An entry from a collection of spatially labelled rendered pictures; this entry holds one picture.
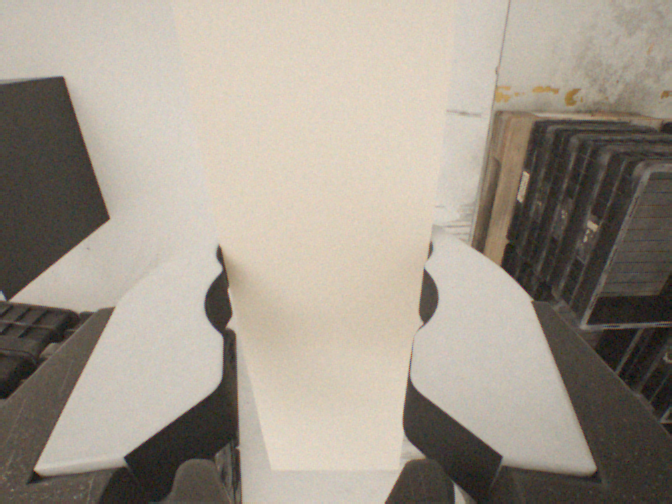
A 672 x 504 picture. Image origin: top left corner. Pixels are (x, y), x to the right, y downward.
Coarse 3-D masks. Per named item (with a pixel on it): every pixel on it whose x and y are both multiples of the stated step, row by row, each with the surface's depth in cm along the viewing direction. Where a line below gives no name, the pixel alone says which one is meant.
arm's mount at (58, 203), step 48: (0, 96) 35; (48, 96) 42; (0, 144) 35; (48, 144) 42; (0, 192) 35; (48, 192) 42; (96, 192) 51; (0, 240) 35; (48, 240) 42; (0, 288) 35
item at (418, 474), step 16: (192, 464) 5; (208, 464) 5; (416, 464) 5; (432, 464) 5; (176, 480) 5; (192, 480) 5; (208, 480) 5; (400, 480) 4; (416, 480) 5; (432, 480) 4; (176, 496) 4; (192, 496) 4; (208, 496) 4; (224, 496) 4; (400, 496) 4; (416, 496) 4; (432, 496) 4
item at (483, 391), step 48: (432, 240) 10; (432, 288) 8; (480, 288) 8; (432, 336) 7; (480, 336) 7; (528, 336) 7; (432, 384) 6; (480, 384) 6; (528, 384) 6; (432, 432) 6; (480, 432) 5; (528, 432) 5; (576, 432) 5; (480, 480) 5
